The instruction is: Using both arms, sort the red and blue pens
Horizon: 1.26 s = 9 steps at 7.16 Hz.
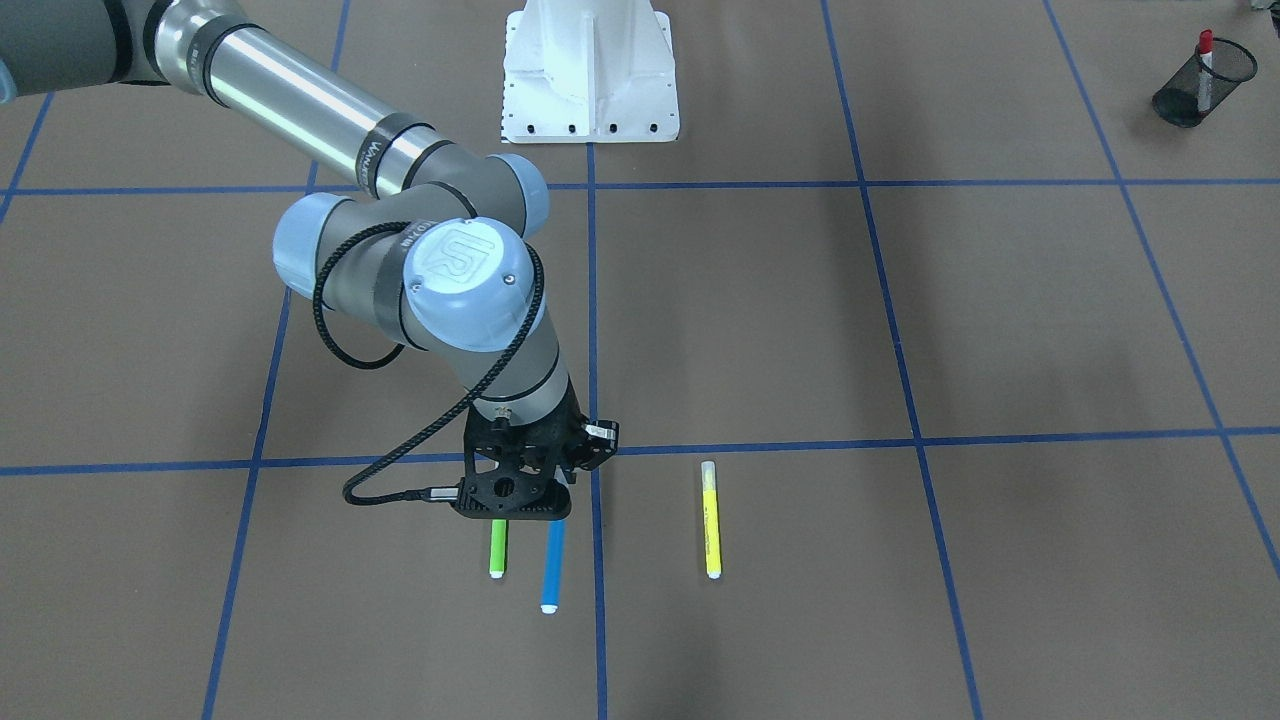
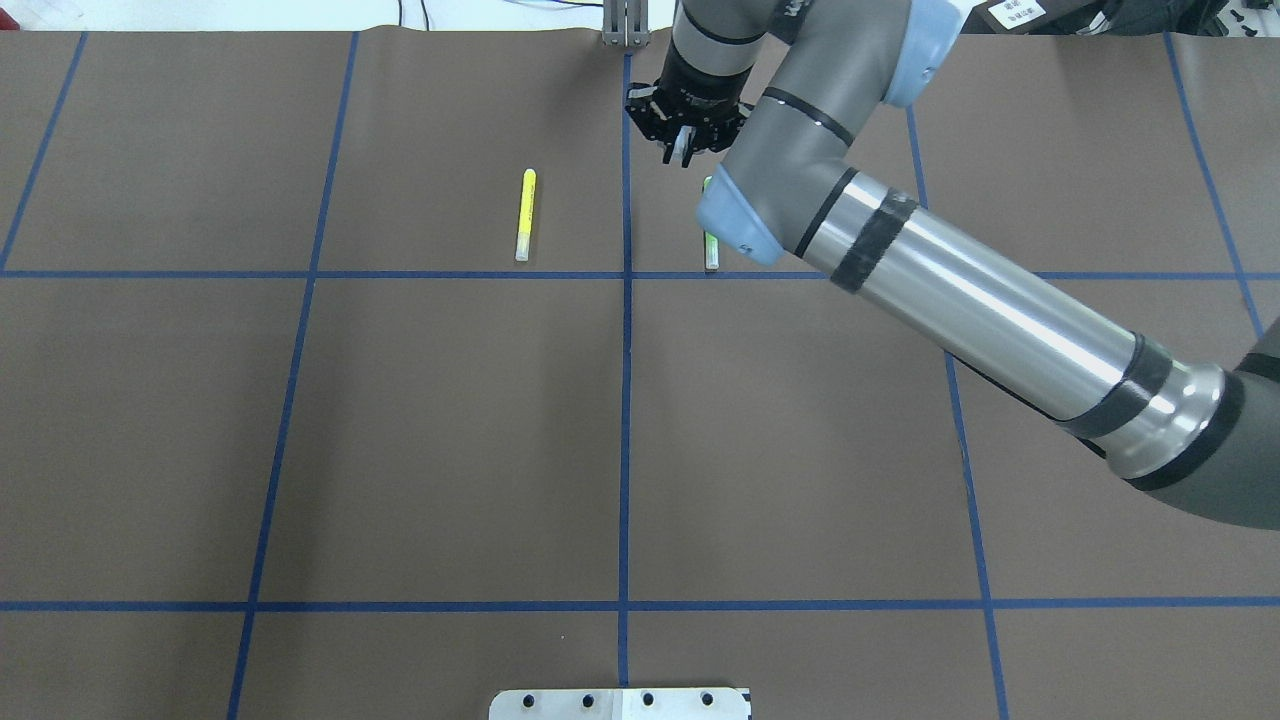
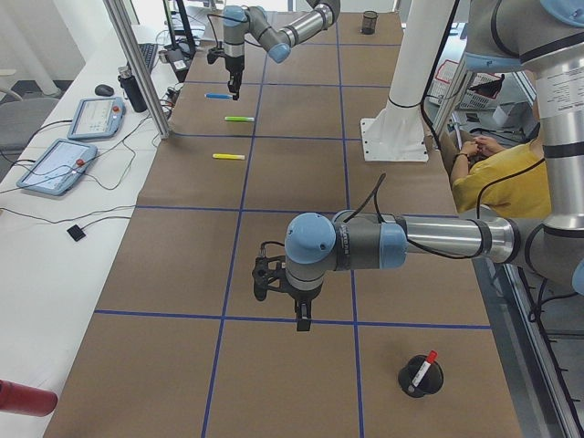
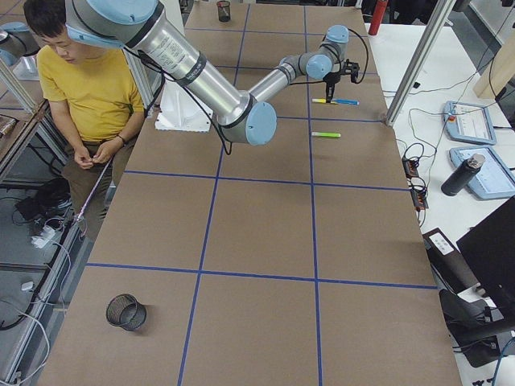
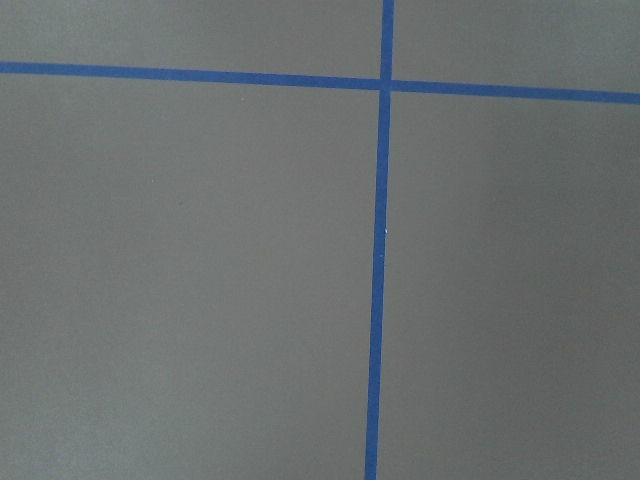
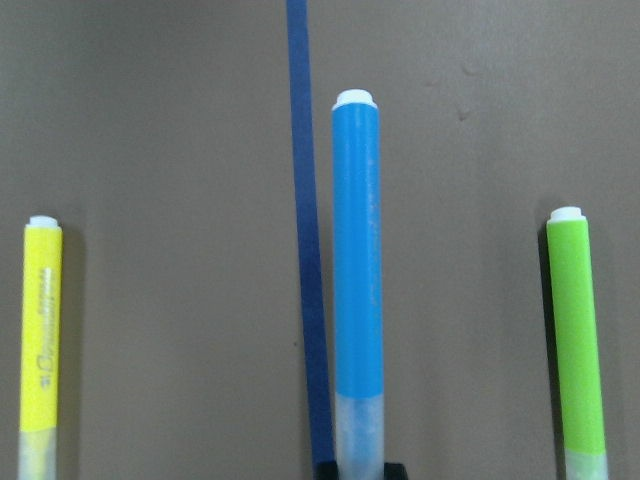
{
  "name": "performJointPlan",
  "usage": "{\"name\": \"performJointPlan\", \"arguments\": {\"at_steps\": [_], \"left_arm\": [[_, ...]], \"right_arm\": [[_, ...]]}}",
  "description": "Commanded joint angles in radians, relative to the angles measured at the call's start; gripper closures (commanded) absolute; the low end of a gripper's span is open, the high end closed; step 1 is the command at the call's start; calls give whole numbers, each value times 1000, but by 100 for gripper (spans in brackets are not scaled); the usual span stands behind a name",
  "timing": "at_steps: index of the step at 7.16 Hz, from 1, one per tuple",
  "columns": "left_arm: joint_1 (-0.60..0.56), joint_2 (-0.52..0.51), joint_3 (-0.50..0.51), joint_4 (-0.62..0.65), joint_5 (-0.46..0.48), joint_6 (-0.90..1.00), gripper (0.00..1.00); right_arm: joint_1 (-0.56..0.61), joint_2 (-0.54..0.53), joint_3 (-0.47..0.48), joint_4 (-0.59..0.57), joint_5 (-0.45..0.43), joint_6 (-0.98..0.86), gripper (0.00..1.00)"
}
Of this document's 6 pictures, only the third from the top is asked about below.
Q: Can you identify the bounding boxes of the black mesh cup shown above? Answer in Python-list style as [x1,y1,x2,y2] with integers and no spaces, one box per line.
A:
[361,10,378,35]
[398,355,443,398]

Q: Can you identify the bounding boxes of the far black mesh cup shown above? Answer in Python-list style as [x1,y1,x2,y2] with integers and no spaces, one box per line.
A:
[361,10,378,35]

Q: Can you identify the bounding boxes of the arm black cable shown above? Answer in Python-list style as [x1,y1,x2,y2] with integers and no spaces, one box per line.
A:
[207,10,252,51]
[339,172,480,259]

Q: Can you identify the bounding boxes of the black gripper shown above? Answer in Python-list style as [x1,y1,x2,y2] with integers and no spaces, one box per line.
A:
[224,56,244,99]
[291,287,319,330]

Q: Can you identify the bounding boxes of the white central pedestal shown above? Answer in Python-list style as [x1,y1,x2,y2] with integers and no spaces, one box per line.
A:
[360,0,457,162]

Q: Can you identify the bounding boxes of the near black mesh cup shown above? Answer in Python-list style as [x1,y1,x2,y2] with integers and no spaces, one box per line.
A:
[398,355,443,398]

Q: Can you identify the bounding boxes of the black computer mouse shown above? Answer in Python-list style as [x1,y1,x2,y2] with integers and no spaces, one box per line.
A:
[94,84,115,97]

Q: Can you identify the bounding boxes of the blue marker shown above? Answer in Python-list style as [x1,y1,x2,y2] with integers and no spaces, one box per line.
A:
[204,93,234,100]

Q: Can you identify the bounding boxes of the lower teach pendant tablet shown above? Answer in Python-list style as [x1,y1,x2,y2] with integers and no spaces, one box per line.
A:
[16,139,98,196]

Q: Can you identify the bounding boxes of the yellow marker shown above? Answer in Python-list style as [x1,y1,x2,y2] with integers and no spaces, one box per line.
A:
[212,153,245,161]

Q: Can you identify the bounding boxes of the black keyboard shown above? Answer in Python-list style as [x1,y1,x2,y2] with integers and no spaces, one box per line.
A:
[138,43,158,72]

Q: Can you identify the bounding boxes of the upper teach pendant tablet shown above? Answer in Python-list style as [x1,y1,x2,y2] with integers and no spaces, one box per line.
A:
[68,97,125,141]

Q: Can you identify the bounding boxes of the red bottle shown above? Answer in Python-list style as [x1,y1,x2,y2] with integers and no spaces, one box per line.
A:
[1,381,57,417]

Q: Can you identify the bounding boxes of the black power adapter box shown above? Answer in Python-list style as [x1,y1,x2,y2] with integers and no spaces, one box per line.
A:
[166,49,191,83]

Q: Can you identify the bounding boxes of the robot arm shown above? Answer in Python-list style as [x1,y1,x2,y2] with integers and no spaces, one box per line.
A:
[285,1,583,331]
[218,0,340,99]

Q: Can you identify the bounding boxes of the green marker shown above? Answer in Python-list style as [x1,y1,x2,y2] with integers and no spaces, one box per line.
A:
[224,116,255,123]

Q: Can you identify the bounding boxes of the person in yellow shirt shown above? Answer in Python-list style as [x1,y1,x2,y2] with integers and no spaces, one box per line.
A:
[449,136,551,219]

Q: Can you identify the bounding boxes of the teach pendant tablet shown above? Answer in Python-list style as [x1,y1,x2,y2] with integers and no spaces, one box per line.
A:
[68,97,125,141]
[16,139,98,196]

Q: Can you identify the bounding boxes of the aluminium frame post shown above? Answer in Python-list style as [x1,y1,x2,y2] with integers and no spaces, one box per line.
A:
[103,0,170,140]

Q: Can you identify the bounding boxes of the black water bottle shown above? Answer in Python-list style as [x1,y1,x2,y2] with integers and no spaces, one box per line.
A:
[118,65,147,113]

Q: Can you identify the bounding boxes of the small black sensor box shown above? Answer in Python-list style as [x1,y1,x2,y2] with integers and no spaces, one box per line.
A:
[67,224,86,242]

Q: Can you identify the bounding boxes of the red capped white marker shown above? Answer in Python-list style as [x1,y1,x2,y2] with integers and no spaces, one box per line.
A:
[408,350,438,393]

